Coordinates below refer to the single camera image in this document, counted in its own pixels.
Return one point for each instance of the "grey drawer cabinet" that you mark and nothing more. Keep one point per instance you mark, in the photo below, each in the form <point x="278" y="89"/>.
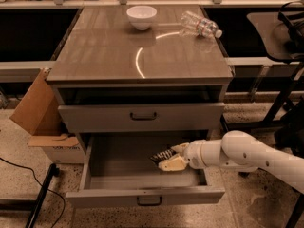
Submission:
<point x="106" y="61"/>

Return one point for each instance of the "black table leg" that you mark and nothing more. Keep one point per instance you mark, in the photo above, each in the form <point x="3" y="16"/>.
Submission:
<point x="225" y="126"/>

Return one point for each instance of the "black office chair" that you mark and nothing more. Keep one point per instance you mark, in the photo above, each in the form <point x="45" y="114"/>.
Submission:
<point x="280" y="206"/>

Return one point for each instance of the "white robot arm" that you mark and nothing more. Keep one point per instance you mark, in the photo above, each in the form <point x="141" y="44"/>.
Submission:
<point x="236" y="150"/>

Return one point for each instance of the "white ceramic bowl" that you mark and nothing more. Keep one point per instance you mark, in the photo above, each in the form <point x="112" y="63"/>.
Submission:
<point x="141" y="17"/>

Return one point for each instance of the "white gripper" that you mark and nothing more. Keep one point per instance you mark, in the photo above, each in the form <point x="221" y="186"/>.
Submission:
<point x="194" y="156"/>

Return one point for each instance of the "black metal stand leg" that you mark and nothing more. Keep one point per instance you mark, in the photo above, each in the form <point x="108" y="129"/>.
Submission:
<point x="33" y="206"/>

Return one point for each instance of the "open grey middle drawer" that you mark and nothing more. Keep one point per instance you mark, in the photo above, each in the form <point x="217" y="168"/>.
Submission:
<point x="118" y="172"/>

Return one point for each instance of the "brown cardboard box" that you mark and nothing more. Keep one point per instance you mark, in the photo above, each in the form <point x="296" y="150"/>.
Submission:
<point x="37" y="113"/>

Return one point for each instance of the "white cardboard box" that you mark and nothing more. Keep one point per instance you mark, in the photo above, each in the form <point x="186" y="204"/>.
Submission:
<point x="59" y="149"/>

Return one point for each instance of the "clear plastic water bottle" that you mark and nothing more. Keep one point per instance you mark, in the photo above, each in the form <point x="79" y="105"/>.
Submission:
<point x="194" y="24"/>

